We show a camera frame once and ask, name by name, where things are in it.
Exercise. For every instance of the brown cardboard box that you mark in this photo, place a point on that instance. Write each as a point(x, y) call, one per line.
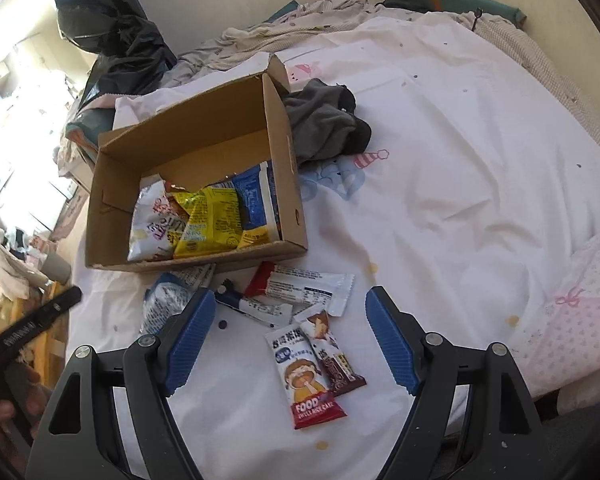
point(205, 125)

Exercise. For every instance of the white hanging cloth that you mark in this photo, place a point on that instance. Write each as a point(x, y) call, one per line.
point(5, 260)

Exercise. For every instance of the beige dotted quilt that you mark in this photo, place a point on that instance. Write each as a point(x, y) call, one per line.
point(545, 60)

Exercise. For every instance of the dark grey cloth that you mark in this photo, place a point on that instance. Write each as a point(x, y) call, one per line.
point(320, 125)

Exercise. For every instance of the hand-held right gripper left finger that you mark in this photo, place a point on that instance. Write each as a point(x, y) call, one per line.
point(190, 340)

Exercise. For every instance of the person's right leg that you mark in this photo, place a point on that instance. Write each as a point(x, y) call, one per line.
point(580, 445)

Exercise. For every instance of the red white snack bar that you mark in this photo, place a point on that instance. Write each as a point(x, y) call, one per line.
point(305, 287)

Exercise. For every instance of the grey trash bin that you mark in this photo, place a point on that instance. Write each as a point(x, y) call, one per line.
point(57, 267)

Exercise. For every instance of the pink dotted blanket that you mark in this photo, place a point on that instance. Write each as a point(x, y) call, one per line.
point(590, 310)

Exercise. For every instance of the yellow wooden bench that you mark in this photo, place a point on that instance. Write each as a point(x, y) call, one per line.
point(52, 345)

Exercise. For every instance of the black plastic bag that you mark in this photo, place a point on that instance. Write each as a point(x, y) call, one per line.
point(115, 45)

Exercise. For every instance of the dark blue snack bar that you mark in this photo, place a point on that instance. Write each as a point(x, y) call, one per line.
point(260, 307)

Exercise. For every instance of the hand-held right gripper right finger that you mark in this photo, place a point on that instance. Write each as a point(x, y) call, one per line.
point(392, 340)

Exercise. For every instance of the teal cushion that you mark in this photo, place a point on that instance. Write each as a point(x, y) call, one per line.
point(282, 12)

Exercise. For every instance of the blue white snack packet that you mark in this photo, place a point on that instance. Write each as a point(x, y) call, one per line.
point(162, 300)

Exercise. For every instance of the white yellow snack packet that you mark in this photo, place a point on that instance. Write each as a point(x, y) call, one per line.
point(152, 225)

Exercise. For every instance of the brown chocolate bar packet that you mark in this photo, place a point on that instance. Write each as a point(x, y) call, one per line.
point(337, 360)

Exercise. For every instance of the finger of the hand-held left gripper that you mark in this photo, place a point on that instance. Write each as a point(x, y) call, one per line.
point(62, 306)

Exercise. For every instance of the teal orange rolled mat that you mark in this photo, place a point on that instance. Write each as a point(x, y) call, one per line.
point(460, 2)

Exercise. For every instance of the blue packet yellow base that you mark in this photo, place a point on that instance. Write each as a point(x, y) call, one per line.
point(252, 200)

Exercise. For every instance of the teal orange folded mat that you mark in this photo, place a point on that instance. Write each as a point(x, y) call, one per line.
point(87, 120)

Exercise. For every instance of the crumpled floral blanket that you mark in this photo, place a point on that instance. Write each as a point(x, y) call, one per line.
point(280, 30)

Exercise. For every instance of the person's left hand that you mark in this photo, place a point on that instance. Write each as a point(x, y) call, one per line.
point(30, 395)

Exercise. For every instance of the cartoon rice cake packet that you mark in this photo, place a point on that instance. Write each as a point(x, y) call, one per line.
point(305, 380)

